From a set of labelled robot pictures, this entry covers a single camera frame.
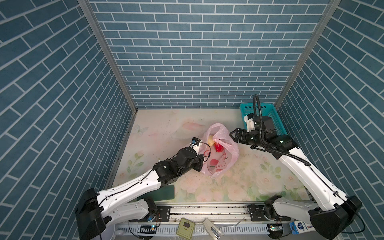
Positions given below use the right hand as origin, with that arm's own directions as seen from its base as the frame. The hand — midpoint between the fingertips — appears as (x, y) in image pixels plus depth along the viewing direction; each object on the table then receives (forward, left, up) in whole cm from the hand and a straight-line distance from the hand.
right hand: (233, 133), depth 75 cm
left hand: (-10, +14, -7) cm, 19 cm away
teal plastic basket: (+39, -32, -19) cm, 54 cm away
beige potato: (+7, +11, -18) cm, 22 cm away
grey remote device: (-40, +7, -24) cm, 47 cm away
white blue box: (-34, -32, -25) cm, 53 cm away
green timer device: (-39, +21, -23) cm, 50 cm away
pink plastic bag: (-6, +7, -23) cm, 24 cm away
